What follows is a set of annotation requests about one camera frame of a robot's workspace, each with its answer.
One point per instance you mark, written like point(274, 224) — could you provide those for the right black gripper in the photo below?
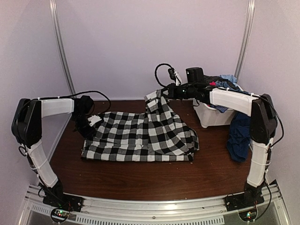
point(173, 93)

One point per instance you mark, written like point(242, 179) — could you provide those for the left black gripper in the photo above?
point(87, 134)

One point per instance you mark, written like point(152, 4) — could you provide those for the black white plaid shirt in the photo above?
point(156, 135)

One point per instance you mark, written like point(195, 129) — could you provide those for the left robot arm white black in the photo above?
point(27, 129)

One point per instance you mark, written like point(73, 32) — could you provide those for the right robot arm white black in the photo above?
point(263, 124)

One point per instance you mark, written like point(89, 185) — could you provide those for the white plastic laundry bin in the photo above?
point(209, 116)

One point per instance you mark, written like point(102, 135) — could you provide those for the dark grey garment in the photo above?
point(210, 79)

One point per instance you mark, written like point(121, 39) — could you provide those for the red pink garment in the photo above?
point(212, 83)

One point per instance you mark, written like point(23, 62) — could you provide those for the blue patterned garment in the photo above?
point(231, 86)

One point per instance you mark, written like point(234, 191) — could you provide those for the light blue garment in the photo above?
point(231, 78)

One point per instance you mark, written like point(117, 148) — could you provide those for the navy blue garment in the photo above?
point(239, 137)

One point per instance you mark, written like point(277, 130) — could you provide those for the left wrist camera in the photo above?
point(93, 120)

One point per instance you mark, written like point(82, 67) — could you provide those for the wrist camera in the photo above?
point(93, 120)
point(174, 75)

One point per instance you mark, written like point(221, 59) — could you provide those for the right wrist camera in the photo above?
point(174, 75)

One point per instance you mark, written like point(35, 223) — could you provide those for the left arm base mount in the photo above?
point(63, 204)

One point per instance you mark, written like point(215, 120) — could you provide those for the right aluminium corner post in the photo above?
point(250, 13)

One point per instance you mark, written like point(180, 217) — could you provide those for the aluminium corner post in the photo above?
point(250, 13)
point(60, 45)

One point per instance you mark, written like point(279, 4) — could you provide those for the aluminium front rail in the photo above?
point(204, 211)

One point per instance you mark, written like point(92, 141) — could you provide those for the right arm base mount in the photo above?
point(246, 202)

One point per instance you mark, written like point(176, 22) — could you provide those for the left aluminium corner post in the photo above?
point(60, 45)

